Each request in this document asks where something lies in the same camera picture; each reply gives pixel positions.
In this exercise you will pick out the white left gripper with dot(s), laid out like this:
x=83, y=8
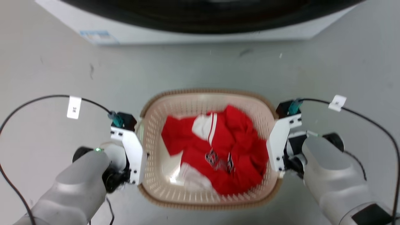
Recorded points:
x=135, y=156

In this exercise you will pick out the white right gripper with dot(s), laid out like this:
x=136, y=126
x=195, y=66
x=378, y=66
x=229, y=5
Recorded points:
x=276, y=147

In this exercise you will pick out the beige plastic laundry basket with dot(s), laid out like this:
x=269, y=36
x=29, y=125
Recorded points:
x=187, y=103

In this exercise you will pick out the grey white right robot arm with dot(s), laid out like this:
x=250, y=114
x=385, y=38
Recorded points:
x=331, y=178

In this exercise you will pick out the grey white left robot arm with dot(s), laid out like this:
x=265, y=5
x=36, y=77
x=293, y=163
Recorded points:
x=78, y=187

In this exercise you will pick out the red and white garment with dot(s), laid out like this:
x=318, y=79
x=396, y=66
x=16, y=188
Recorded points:
x=237, y=137

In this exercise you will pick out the blue label sticker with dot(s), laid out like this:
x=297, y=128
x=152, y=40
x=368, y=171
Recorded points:
x=98, y=37

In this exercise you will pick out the white washing machine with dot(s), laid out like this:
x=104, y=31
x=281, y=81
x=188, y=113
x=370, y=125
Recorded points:
x=187, y=37

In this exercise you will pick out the black washing machine door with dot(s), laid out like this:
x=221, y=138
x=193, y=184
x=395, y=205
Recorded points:
x=203, y=18

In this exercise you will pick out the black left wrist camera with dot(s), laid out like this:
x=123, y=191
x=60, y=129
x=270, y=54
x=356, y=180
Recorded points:
x=128, y=120

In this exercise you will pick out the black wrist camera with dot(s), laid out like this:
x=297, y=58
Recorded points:
x=283, y=109
x=128, y=120

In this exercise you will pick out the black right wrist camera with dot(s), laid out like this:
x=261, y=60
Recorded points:
x=283, y=109

